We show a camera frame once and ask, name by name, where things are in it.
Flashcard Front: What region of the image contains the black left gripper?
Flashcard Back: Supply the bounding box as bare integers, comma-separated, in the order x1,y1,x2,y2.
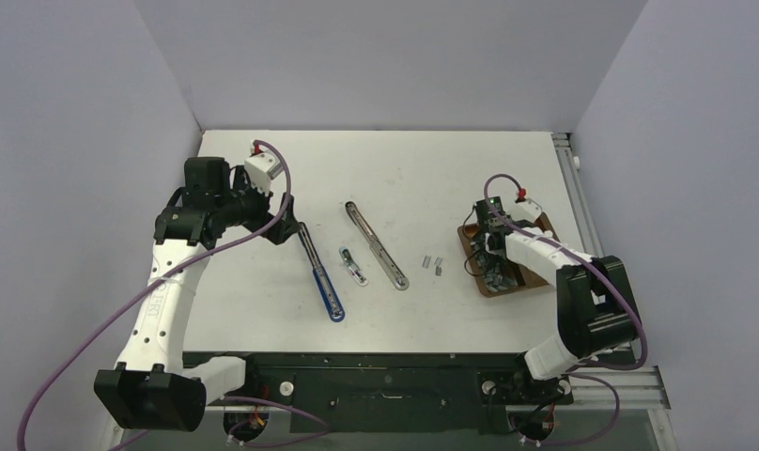
215,167,299,244

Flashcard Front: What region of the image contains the brown plastic divided tray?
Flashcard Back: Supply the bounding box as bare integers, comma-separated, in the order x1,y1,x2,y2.
457,207,547,298

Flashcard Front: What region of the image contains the silver black stapler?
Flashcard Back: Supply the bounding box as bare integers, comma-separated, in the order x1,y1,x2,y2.
345,200,410,291

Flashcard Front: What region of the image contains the light blue staple box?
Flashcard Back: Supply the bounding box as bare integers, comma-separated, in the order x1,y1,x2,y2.
339,246,368,287

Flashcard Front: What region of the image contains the blue stapler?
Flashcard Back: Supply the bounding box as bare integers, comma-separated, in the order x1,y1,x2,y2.
298,222,346,322

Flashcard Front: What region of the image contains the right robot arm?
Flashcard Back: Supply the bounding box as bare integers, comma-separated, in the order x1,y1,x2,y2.
472,196,642,402

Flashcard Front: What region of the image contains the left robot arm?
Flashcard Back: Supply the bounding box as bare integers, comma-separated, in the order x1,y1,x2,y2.
94,151,299,431

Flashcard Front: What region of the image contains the pile of grey staples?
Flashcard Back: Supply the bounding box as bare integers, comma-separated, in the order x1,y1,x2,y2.
471,240,519,294

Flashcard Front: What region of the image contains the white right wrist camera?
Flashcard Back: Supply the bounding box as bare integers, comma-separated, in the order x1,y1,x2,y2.
510,199,543,223

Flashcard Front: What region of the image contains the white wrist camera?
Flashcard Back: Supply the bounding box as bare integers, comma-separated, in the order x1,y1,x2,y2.
510,199,543,223
243,152,284,197

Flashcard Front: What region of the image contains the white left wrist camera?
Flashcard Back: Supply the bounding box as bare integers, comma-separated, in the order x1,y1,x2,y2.
243,152,284,197

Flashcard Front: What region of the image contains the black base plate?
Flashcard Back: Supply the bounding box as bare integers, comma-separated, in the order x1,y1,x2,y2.
213,351,579,433

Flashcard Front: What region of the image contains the aluminium frame rail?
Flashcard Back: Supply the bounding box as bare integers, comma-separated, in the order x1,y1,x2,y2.
108,132,674,414

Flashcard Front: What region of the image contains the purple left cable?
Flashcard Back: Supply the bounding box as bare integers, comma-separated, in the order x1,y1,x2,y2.
15,139,331,451

